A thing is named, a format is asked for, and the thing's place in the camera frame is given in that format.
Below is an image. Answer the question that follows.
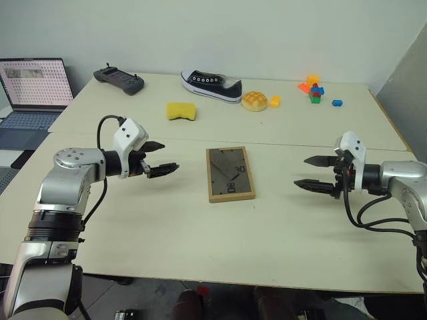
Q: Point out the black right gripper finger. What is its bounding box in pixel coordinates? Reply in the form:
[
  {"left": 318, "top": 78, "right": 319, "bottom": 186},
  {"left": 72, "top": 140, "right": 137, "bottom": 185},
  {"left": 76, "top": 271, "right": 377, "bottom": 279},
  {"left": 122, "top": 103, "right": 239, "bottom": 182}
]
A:
[
  {"left": 303, "top": 155, "right": 338, "bottom": 169},
  {"left": 293, "top": 178, "right": 336, "bottom": 198}
]

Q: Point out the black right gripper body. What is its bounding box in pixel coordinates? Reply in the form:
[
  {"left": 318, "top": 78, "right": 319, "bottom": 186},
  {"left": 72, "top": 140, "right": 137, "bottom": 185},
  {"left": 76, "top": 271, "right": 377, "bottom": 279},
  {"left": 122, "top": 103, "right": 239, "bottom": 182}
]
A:
[{"left": 332, "top": 151, "right": 357, "bottom": 201}]

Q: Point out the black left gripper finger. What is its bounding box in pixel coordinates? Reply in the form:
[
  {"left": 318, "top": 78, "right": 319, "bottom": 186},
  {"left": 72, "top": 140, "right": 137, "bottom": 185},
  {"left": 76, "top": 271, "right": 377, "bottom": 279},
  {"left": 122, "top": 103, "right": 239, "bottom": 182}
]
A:
[
  {"left": 143, "top": 141, "right": 166, "bottom": 155},
  {"left": 146, "top": 162, "right": 181, "bottom": 181}
]

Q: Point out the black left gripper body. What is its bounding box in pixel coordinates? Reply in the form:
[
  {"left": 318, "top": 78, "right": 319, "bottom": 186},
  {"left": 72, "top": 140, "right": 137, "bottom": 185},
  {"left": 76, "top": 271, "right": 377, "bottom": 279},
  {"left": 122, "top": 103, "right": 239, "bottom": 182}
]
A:
[{"left": 127, "top": 145, "right": 151, "bottom": 178}]

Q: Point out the laptop computer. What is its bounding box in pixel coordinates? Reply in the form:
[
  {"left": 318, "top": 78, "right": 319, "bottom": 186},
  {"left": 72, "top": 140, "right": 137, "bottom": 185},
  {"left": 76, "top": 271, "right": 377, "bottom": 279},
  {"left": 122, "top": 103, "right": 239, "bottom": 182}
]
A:
[{"left": 0, "top": 57, "right": 75, "bottom": 151}]

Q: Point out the yellow sponge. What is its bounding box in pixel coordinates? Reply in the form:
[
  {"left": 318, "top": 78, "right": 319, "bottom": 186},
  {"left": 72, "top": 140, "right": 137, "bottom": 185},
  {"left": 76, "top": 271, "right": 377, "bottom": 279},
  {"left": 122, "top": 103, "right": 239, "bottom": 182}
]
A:
[{"left": 165, "top": 101, "right": 198, "bottom": 122}]

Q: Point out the dark grey handheld controller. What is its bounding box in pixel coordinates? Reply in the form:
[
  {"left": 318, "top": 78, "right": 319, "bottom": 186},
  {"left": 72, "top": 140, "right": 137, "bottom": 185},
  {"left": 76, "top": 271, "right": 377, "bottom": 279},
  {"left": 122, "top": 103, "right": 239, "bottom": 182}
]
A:
[{"left": 92, "top": 63, "right": 146, "bottom": 97}]

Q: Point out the black white canvas sneaker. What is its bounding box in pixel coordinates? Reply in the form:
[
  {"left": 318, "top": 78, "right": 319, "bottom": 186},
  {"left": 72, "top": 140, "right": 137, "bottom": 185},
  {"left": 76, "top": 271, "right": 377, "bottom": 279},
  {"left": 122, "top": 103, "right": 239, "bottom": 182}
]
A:
[{"left": 179, "top": 69, "right": 243, "bottom": 105}]

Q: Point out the pineapple bun bread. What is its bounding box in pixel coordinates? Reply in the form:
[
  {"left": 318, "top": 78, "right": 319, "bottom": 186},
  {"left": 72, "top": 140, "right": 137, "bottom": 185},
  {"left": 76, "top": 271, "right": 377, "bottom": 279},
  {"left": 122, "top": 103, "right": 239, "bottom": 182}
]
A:
[{"left": 241, "top": 91, "right": 269, "bottom": 113}]

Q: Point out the grey panel board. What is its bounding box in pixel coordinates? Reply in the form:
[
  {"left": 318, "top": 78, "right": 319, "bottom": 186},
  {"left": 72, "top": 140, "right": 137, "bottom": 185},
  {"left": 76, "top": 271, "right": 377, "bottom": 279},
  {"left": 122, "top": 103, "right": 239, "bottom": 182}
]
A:
[{"left": 376, "top": 29, "right": 427, "bottom": 158}]

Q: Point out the black perforated mat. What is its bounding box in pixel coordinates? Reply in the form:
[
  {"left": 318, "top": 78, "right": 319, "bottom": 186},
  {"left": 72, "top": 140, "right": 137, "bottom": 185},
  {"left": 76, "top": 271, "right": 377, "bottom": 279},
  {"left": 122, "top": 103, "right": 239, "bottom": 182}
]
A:
[{"left": 0, "top": 149, "right": 36, "bottom": 196}]

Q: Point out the dark red rounded shape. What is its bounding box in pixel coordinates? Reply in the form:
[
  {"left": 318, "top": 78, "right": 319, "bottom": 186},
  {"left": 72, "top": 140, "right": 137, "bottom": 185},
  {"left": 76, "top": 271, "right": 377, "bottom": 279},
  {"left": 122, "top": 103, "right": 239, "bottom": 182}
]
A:
[{"left": 171, "top": 288, "right": 205, "bottom": 320}]

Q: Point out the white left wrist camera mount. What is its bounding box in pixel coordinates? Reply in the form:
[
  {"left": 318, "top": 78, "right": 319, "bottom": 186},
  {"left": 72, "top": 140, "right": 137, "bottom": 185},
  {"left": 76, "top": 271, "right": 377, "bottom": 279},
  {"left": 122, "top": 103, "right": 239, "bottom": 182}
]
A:
[{"left": 112, "top": 117, "right": 149, "bottom": 180}]

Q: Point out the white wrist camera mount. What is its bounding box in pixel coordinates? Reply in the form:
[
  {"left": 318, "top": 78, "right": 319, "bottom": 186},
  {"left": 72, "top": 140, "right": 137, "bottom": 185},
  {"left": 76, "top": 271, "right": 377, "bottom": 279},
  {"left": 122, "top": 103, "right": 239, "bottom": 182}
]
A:
[
  {"left": 112, "top": 117, "right": 149, "bottom": 180},
  {"left": 333, "top": 130, "right": 368, "bottom": 194}
]

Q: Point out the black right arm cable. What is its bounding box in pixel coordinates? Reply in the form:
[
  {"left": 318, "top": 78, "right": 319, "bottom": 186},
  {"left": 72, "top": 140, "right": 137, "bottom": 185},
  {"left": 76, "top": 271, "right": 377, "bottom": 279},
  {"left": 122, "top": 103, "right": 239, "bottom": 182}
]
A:
[{"left": 341, "top": 189, "right": 427, "bottom": 288}]

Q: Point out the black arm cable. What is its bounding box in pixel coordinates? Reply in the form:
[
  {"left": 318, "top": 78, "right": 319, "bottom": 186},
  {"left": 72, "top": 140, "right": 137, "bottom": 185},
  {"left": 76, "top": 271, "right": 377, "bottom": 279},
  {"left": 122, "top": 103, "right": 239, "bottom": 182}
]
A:
[
  {"left": 79, "top": 115, "right": 126, "bottom": 231},
  {"left": 341, "top": 189, "right": 427, "bottom": 288}
]

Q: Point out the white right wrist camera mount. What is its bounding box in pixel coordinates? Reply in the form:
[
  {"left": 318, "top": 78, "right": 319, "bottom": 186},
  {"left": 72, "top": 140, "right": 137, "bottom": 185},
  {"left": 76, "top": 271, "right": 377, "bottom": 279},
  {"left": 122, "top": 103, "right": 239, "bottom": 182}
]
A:
[{"left": 333, "top": 130, "right": 368, "bottom": 194}]

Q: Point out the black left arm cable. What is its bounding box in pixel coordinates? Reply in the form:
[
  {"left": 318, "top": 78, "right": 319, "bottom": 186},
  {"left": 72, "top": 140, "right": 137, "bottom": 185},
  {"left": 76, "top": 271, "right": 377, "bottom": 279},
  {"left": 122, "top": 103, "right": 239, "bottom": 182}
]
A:
[{"left": 79, "top": 115, "right": 126, "bottom": 231}]

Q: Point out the wooden tray with grey inlay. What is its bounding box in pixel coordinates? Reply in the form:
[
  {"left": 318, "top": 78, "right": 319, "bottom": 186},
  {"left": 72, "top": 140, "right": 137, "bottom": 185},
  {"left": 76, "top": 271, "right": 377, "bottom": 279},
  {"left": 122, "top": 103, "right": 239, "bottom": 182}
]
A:
[{"left": 205, "top": 145, "right": 257, "bottom": 204}]

